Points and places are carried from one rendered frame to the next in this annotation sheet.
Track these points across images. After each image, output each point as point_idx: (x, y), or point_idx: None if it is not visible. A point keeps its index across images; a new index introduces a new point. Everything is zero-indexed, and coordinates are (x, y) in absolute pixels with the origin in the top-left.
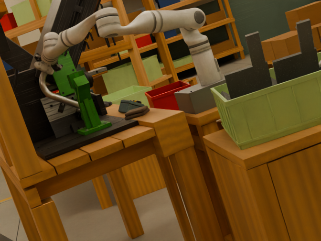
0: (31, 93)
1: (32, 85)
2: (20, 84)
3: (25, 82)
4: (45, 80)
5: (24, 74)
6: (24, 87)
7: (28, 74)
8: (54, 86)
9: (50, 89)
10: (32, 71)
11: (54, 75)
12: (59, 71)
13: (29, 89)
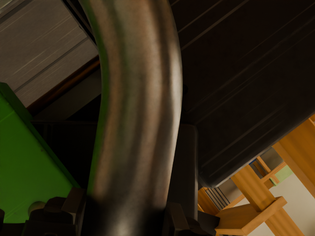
0: (182, 7)
1: (195, 57)
2: (278, 37)
3: (248, 69)
4: (100, 40)
5: (272, 115)
6: (245, 26)
7: (242, 125)
8: (56, 114)
9: (75, 92)
10: (224, 160)
11: (42, 162)
12: (6, 218)
13: (207, 29)
